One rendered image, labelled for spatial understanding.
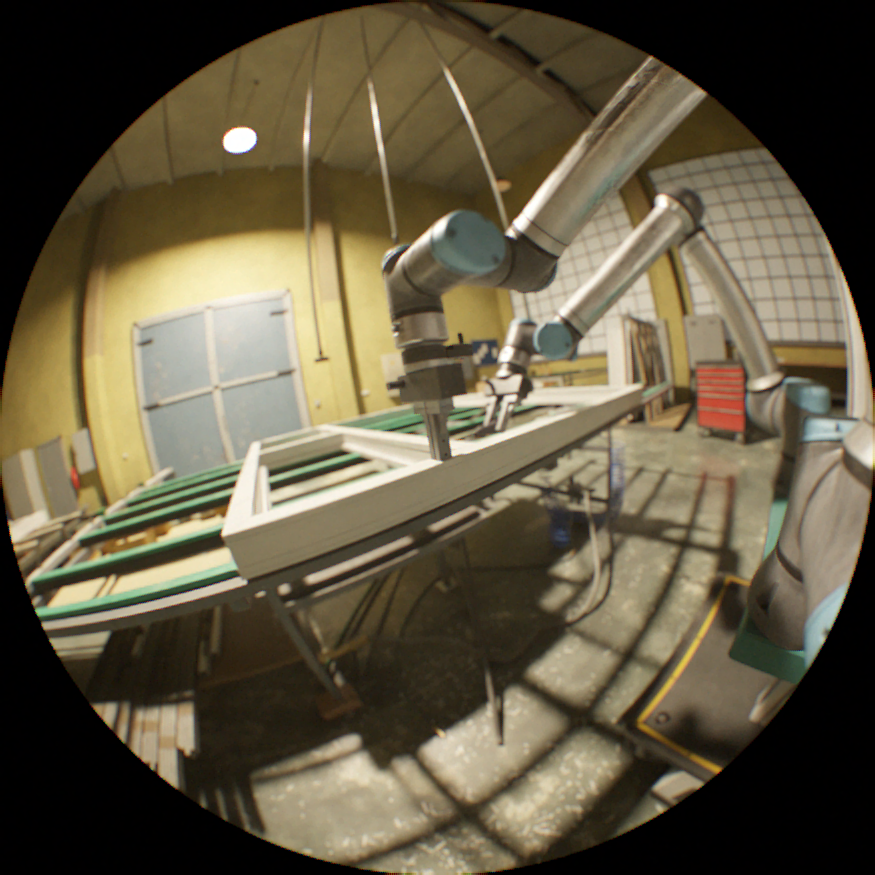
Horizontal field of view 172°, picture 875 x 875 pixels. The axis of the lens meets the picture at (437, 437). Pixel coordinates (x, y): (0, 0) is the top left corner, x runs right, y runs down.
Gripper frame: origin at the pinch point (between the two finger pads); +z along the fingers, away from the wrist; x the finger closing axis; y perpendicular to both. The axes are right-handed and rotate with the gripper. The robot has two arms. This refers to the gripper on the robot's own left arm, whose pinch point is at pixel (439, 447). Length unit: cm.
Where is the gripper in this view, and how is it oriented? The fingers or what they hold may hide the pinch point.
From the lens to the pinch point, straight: 49.4
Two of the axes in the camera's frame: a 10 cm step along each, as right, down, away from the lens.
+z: 1.7, 9.7, 1.8
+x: 5.6, 0.6, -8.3
